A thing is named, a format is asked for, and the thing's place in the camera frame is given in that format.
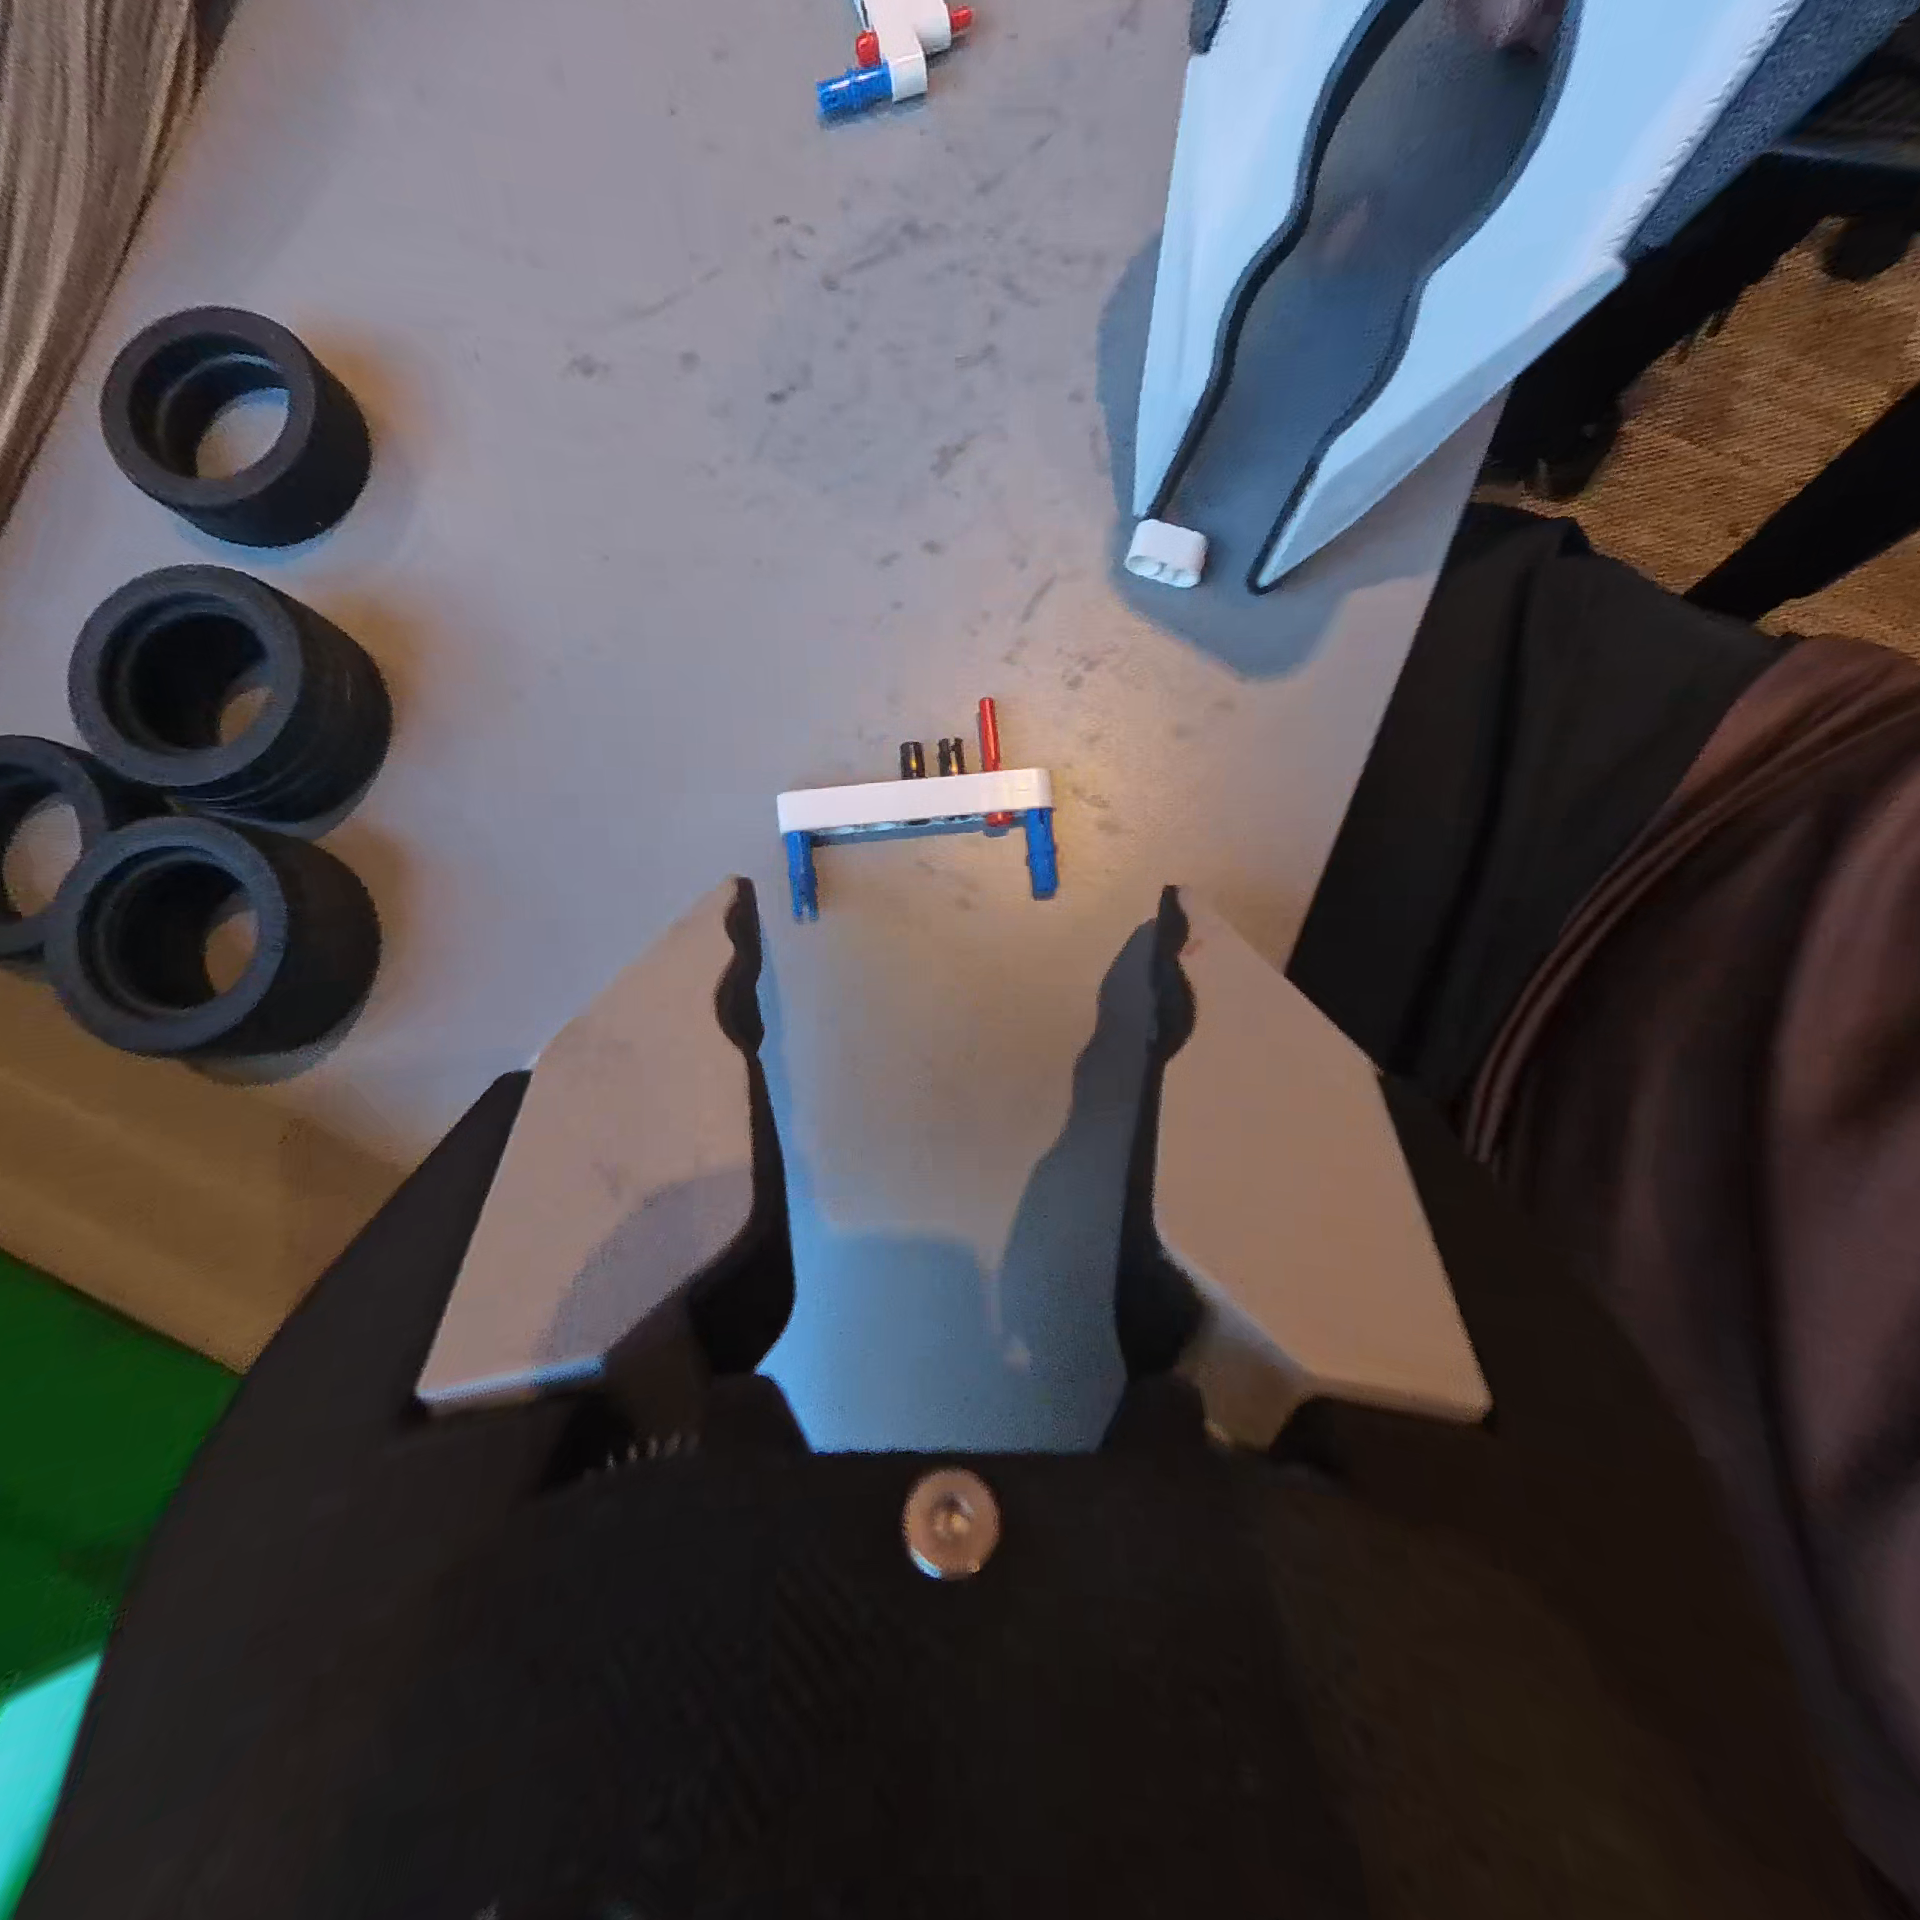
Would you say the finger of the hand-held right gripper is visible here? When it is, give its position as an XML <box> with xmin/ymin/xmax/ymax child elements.
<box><xmin>1248</xmin><ymin>0</ymin><xmax>1806</xmax><ymax>595</ymax></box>
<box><xmin>1132</xmin><ymin>0</ymin><xmax>1393</xmax><ymax>528</ymax></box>

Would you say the open instruction booklet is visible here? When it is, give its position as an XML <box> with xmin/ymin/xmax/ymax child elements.
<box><xmin>0</xmin><ymin>0</ymin><xmax>209</xmax><ymax>529</ymax></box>

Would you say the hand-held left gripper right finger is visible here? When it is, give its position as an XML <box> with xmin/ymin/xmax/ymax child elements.
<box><xmin>1114</xmin><ymin>885</ymin><xmax>1496</xmax><ymax>1455</ymax></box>

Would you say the white beam assembly with pins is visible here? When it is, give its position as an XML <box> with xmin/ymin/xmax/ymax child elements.
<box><xmin>813</xmin><ymin>0</ymin><xmax>979</xmax><ymax>125</ymax></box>

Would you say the white holed brick beam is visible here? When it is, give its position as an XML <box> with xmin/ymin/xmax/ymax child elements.
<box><xmin>776</xmin><ymin>765</ymin><xmax>1058</xmax><ymax>838</ymax></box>

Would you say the black chair base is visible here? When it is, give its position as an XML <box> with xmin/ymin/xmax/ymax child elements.
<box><xmin>1482</xmin><ymin>71</ymin><xmax>1920</xmax><ymax>619</ymax></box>

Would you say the green plastic bin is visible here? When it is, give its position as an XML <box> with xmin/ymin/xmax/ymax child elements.
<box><xmin>0</xmin><ymin>1240</ymin><xmax>252</xmax><ymax>1808</ymax></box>

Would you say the person's torso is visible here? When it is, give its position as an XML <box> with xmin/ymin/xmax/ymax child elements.
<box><xmin>1281</xmin><ymin>499</ymin><xmax>1920</xmax><ymax>1920</ymax></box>

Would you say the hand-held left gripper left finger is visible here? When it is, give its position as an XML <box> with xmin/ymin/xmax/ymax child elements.
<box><xmin>416</xmin><ymin>877</ymin><xmax>797</xmax><ymax>1413</ymax></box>

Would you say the black rubber toy tyre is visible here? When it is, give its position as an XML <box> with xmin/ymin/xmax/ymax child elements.
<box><xmin>66</xmin><ymin>561</ymin><xmax>395</xmax><ymax>836</ymax></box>
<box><xmin>40</xmin><ymin>816</ymin><xmax>387</xmax><ymax>1060</ymax></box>
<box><xmin>97</xmin><ymin>304</ymin><xmax>376</xmax><ymax>551</ymax></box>
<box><xmin>0</xmin><ymin>733</ymin><xmax>133</xmax><ymax>961</ymax></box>

